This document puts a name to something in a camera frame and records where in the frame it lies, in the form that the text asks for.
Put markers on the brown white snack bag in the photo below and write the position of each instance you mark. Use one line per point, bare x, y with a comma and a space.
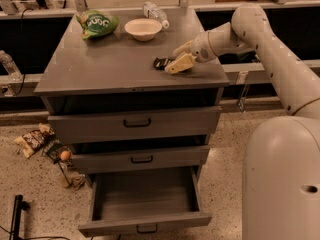
34, 140

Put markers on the dark rxbar chocolate bar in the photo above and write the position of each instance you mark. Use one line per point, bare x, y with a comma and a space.
161, 63

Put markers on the white paper bowl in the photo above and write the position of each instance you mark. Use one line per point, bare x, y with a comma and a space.
143, 29

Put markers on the clear bottle on floor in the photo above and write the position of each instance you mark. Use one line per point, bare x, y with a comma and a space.
60, 174

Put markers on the clear plastic water bottle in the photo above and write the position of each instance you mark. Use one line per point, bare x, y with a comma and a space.
152, 11

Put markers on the black stand with cable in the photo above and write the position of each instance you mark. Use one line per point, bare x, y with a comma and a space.
20, 205

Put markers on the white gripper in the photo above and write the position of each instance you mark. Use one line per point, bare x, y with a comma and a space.
200, 48

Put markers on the grey open bottom drawer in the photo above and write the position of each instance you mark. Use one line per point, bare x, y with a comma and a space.
145, 202

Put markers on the grey middle drawer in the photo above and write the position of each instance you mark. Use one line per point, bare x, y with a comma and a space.
140, 159

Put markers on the grey top drawer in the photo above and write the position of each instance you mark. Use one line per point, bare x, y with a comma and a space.
102, 127

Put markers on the grey drawer cabinet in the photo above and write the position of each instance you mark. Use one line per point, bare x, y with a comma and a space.
115, 74

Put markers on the clear bottle on left rail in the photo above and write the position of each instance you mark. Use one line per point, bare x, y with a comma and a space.
11, 67

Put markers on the dark green snack packet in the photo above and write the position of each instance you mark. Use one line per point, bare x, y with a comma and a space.
53, 149

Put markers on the small orange ball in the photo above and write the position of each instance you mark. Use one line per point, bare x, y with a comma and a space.
65, 155

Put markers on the green chip bag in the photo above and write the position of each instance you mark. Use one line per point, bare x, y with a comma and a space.
96, 24

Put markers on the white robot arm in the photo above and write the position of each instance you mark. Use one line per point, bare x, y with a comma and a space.
281, 167

